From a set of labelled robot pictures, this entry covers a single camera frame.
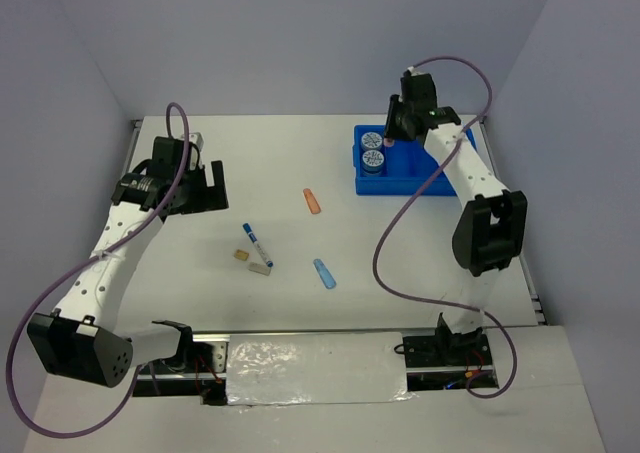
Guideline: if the blue cleaning gel jar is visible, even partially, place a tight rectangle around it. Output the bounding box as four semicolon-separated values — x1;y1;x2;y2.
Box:
360;150;385;176

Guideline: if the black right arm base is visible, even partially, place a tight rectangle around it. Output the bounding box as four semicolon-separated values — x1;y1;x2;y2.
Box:
394;314;492;369

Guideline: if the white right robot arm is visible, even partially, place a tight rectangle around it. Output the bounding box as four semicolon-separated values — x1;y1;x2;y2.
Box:
384;67;528;364

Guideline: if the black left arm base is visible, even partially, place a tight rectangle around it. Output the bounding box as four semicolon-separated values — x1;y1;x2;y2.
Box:
133;333;230;406

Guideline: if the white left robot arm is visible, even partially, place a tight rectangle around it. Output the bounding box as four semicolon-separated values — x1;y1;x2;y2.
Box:
27;132;228;388

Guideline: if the blue plastic sorting bin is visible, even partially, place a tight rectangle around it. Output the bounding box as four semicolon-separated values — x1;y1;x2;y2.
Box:
352;124;484;198

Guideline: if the blue whiteboard marker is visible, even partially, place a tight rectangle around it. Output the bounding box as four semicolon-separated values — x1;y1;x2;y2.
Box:
243;223;274;268

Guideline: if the yellow eraser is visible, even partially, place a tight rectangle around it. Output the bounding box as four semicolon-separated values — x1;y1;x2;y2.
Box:
234;249;249;261

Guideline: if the grey white eraser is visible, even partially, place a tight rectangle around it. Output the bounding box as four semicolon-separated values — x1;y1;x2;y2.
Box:
248;262;271;276

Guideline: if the silver foil sheet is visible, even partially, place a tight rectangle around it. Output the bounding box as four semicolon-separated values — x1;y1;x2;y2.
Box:
226;332;411;406

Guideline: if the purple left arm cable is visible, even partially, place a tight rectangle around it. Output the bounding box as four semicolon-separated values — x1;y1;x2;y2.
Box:
5;102;194;437

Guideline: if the aluminium table edge rail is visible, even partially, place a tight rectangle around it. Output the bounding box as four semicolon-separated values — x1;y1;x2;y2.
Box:
474;115;549;327

